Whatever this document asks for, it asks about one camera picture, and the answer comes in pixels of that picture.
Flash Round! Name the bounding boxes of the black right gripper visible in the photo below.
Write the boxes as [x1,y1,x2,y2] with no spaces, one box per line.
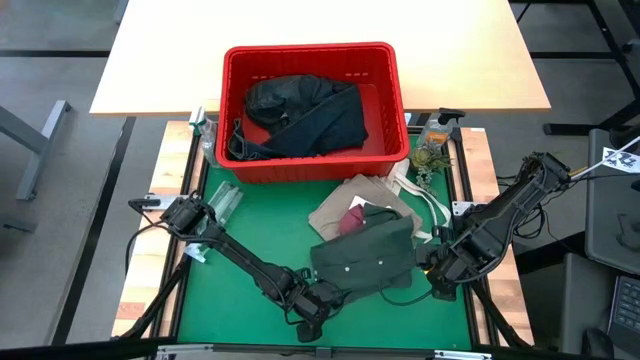
[416,241,474,302]

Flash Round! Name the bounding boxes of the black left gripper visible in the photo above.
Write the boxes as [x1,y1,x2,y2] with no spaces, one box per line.
[294,281,347,344]

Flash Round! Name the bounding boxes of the dark green garment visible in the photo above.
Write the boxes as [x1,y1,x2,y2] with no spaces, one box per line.
[309,202,417,302]

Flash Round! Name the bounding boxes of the maroon shirt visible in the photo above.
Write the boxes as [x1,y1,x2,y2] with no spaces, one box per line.
[338,203,367,237]

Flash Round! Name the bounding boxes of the beige shirt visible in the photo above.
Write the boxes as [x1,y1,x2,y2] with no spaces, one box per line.
[308,173,425,242]

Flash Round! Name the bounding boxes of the black garment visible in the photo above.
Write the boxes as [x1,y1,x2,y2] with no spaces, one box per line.
[243,73,370,151]

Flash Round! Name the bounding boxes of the red plastic laundry basket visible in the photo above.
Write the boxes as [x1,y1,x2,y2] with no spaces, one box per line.
[215,41,411,184]

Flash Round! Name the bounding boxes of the cream tote bag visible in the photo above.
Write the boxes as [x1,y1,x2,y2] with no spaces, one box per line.
[387,158,452,242]

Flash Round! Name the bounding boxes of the green table mat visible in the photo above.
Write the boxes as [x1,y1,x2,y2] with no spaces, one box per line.
[177,134,474,350]

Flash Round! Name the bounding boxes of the artificial succulent plant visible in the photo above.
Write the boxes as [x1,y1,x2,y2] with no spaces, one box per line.
[409,142,455,197]

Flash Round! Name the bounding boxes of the spray bottle black trigger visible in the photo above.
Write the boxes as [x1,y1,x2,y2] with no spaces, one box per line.
[417,107,467,150]

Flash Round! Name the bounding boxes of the clear spray bottle white trigger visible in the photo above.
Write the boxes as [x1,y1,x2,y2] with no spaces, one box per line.
[183,179,245,264]

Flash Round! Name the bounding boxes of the grey side desk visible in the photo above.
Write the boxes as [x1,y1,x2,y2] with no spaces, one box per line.
[558,252,640,360]

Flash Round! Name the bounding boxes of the black computer mouse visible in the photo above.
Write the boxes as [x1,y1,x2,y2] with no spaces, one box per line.
[581,327,615,359]

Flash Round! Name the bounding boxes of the dark computer keyboard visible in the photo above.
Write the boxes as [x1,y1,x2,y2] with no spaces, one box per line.
[607,275,640,346]

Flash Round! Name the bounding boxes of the clear spray bottle pale-green trigger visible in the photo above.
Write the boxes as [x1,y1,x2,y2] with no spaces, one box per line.
[188,104,220,169]

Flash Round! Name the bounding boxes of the white tag black pattern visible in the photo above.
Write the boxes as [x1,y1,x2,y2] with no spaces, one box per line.
[601,146,640,175]

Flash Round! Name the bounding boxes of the light wooden desk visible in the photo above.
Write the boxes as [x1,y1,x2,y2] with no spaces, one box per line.
[89,0,552,117]

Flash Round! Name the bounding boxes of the grey metal desk leg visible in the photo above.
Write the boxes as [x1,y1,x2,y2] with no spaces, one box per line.
[0,99,76,202]

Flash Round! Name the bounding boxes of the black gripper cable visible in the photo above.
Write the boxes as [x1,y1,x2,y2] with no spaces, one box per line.
[378,280,435,308]

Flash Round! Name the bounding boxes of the black aluminium table frame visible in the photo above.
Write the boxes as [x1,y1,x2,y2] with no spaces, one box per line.
[112,117,535,360]

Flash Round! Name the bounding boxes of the silver metal bracket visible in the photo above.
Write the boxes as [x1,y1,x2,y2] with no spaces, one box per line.
[433,349,494,360]
[155,343,214,360]

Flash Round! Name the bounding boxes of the tangled black cables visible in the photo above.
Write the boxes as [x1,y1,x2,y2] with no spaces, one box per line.
[507,199,551,241]

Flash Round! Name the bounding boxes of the black desk frame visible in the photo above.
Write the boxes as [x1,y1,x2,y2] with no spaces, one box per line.
[509,0,640,137]

